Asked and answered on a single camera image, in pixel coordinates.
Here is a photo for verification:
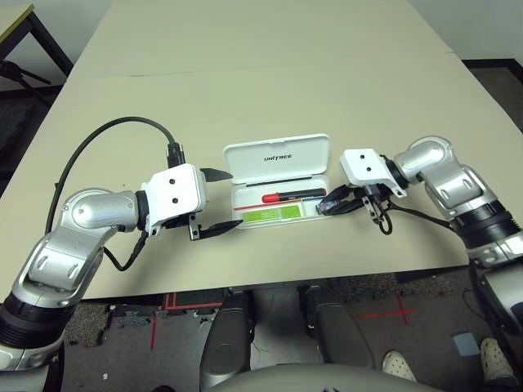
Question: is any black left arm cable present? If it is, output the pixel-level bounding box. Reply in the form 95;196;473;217
43;116;185;273

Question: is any black framed side table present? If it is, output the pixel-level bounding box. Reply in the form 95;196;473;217
0;3;74;78

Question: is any black tripod stand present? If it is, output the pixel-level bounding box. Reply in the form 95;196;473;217
0;60;54;107

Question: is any red and black marker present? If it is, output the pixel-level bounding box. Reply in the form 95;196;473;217
261;187;328;204

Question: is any dark grey left robot leg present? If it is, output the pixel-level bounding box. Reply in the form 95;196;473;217
201;294;254;389

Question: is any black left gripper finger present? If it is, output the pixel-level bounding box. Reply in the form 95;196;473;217
199;167;234;184
199;219;244;241

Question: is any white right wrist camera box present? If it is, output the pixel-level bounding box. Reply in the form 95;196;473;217
339;148;409;199

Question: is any white plastic pencil case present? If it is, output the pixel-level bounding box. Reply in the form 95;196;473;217
222;132;333;230

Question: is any white perforated shoe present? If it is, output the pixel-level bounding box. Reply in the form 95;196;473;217
480;337;516;381
382;350;418;383

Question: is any dark grey right robot leg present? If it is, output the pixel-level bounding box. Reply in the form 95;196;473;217
297;287;377;371

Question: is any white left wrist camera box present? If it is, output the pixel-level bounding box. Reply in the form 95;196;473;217
141;162;209;238

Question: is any grey robot torso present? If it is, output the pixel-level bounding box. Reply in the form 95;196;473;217
206;364;446;392

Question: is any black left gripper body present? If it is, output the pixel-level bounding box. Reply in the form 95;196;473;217
165;212;203;243

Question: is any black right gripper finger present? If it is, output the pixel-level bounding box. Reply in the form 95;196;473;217
325;198;365;216
330;185;357;202

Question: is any dark grey robot leg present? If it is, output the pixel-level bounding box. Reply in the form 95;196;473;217
201;294;254;389
297;287;377;371

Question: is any green eraser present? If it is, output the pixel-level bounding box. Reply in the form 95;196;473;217
241;205;302;224

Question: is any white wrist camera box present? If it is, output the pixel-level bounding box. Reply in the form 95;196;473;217
141;162;209;238
339;148;409;199

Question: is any blue paper sheet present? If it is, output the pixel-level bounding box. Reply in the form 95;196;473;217
452;332;480;357

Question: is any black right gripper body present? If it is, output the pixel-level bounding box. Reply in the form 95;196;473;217
355;183;392;225

